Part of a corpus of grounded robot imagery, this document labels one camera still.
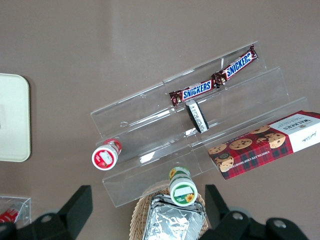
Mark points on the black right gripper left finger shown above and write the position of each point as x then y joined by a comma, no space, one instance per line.
72,212

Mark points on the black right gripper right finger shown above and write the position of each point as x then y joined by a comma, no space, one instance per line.
220,220

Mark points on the oval wicker basket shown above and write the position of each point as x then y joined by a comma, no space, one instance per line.
140,217

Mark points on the beige rectangular tray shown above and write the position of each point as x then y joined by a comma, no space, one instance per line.
13,117

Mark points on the green lid white cup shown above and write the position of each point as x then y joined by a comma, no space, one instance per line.
183,192

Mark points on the clear acrylic bottle rack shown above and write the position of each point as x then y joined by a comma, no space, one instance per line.
25,207

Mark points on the silver foil packets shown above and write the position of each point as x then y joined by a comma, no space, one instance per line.
170,222

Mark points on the red Coca-Cola bottle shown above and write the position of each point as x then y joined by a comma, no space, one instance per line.
8,215

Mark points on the red lid white cup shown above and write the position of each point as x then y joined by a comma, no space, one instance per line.
105,157

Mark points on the red tartan Walkers cookie box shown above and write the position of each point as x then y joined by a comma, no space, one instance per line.
262,147

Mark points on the clear acrylic step riser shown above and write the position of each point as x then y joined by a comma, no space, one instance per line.
140,140
250,100

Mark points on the small black white box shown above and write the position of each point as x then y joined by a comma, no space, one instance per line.
197,116

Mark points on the Snickers chocolate bar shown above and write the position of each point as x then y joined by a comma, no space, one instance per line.
195,91
237,66

